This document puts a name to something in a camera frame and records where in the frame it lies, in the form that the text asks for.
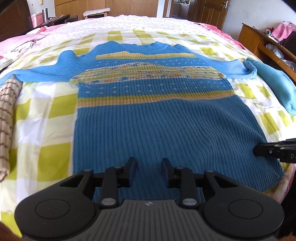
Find dark wooden headboard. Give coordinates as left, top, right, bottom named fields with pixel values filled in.
left=0, top=0, right=33, bottom=41

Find wooden wardrobe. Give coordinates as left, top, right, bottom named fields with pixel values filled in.
left=54, top=0, right=158, bottom=20

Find dark bedside table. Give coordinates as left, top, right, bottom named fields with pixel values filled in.
left=37, top=15, right=78, bottom=28

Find teal folded garment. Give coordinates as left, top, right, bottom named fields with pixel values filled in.
left=243, top=58, right=295, bottom=115

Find blue striped knit sweater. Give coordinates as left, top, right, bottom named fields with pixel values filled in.
left=9, top=41, right=284, bottom=199

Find beige brown striped folded garment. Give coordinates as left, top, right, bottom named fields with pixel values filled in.
left=0, top=75, right=22, bottom=182

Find pink pillow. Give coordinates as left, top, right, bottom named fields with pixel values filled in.
left=1, top=34, right=46, bottom=59

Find pink floral quilt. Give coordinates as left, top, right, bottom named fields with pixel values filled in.
left=1, top=24, right=63, bottom=71

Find pink cloth on cabinet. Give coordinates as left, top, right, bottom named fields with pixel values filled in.
left=271, top=21, right=296, bottom=41

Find pink storage box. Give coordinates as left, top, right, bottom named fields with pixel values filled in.
left=31, top=12, right=45, bottom=28

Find brown wooden door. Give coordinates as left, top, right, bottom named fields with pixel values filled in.
left=197, top=0, right=230, bottom=30

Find small stool with white cushion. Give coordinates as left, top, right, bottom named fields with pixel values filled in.
left=83, top=8, right=110, bottom=19

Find orange wooden shelf cabinet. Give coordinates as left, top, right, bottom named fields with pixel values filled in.
left=238, top=22, right=296, bottom=83

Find metal thermos bottle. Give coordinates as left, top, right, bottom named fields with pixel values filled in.
left=42, top=8, right=49, bottom=23

